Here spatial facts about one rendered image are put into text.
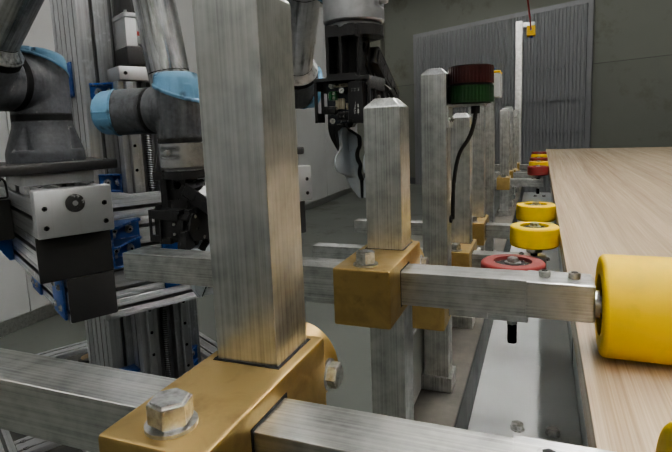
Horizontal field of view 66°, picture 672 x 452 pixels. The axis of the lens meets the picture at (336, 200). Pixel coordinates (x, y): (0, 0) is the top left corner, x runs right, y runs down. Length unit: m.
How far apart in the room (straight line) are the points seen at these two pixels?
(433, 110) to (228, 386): 0.54
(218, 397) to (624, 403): 0.27
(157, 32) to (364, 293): 0.72
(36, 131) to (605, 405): 1.09
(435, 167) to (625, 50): 7.17
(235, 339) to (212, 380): 0.02
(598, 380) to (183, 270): 0.39
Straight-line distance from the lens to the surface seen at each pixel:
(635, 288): 0.43
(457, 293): 0.45
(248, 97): 0.25
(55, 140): 1.21
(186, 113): 0.84
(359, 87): 0.61
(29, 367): 0.35
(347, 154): 0.67
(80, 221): 1.09
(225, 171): 0.26
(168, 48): 1.02
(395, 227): 0.49
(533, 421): 0.93
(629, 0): 7.92
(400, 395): 0.55
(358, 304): 0.44
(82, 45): 1.45
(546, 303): 0.44
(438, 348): 0.79
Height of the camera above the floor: 1.09
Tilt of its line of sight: 8 degrees down
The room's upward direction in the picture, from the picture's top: 2 degrees counter-clockwise
